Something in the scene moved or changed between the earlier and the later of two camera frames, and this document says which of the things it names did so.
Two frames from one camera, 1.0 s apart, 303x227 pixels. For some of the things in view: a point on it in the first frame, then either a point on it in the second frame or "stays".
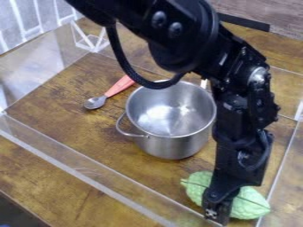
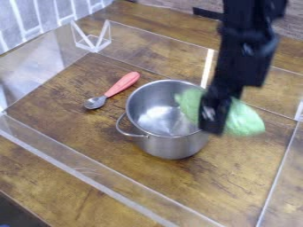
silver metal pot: (169, 120) stays
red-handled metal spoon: (97, 101) stays
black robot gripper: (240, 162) -> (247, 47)
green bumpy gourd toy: (248, 203) -> (243, 121)
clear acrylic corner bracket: (88, 42) stays
